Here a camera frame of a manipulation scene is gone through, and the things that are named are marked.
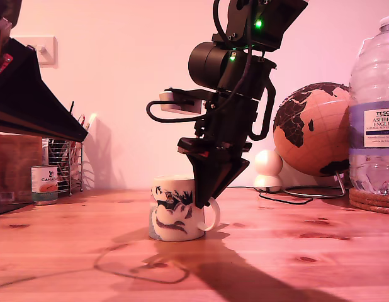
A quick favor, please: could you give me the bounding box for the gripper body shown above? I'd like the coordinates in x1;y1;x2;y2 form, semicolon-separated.
177;91;263;160

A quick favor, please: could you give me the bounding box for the white mug with blue print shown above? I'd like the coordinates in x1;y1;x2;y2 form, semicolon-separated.
149;176;221;242

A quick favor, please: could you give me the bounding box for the white round-headed device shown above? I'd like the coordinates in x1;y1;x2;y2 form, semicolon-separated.
253;149;283;193

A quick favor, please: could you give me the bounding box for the white pet food can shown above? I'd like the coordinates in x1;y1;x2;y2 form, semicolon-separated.
31;165;59;206

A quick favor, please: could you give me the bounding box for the cork globe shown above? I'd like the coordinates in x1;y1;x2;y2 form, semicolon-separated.
273;82;352;177

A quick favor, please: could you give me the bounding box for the round cork coaster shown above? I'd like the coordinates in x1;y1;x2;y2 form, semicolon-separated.
349;187;389;199
351;203;389;215
349;194;389;208

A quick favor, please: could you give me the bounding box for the large clear water bottle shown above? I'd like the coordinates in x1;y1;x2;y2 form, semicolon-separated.
348;14;389;196

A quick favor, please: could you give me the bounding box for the white wall switch plate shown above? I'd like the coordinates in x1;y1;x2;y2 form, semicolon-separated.
23;35;59;69

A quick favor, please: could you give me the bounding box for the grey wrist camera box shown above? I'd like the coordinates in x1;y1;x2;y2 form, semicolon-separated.
159;87;211;115

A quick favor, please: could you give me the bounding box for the metal wire utensil holder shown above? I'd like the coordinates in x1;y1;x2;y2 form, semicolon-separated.
43;140;84;194

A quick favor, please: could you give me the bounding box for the thin black table cable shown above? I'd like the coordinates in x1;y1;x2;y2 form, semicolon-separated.
241;186;313;205

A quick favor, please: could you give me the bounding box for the metal wire globe stand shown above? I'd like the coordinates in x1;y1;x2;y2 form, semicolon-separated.
282;171;346;199

